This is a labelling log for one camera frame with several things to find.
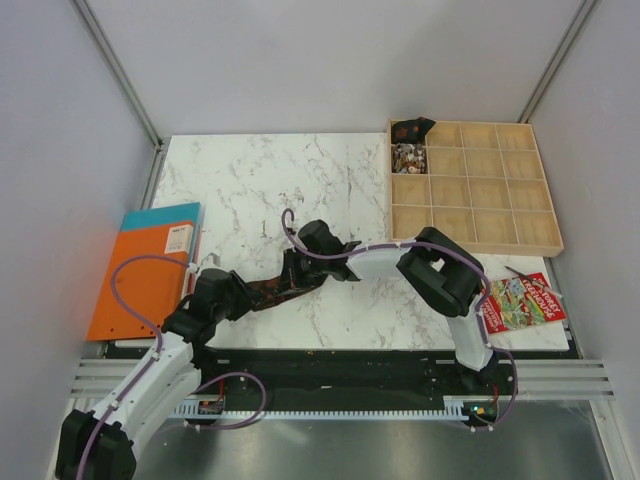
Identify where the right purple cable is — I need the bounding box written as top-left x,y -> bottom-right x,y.
280,208 -> 519,434

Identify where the pen on red book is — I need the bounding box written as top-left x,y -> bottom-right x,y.
504,265 -> 563,298

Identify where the orange folder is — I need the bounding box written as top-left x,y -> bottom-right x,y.
87,222 -> 194,341

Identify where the red treehouse book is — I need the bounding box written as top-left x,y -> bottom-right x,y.
482,272 -> 567,335

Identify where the rolled dark tie in tray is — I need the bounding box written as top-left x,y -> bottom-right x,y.
391,117 -> 436,144

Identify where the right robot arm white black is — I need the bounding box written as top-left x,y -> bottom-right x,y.
281,209 -> 498,394

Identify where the wooden compartment tray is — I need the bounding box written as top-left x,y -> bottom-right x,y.
387,120 -> 564,258

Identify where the rolled colourful tie in tray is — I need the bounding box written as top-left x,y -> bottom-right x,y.
391,143 -> 428,174

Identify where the purple cable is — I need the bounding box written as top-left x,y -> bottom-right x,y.
280,208 -> 519,434
72,254 -> 269,480

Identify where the brown red patterned tie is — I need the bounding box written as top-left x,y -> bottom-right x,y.
247,277 -> 323,312

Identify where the white slotted cable duct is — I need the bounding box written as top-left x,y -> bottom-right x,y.
168,398 -> 469,421

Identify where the teal folder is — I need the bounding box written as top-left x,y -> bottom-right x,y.
120,202 -> 202,232

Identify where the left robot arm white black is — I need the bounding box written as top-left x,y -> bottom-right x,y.
54,268 -> 253,479

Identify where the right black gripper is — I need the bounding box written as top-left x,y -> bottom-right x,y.
274,248 -> 327,297

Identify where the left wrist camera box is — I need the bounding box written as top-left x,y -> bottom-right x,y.
193,268 -> 232,302

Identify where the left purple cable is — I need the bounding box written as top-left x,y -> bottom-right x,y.
72,254 -> 269,480

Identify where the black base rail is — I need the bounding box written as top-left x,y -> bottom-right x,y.
190,347 -> 518,411

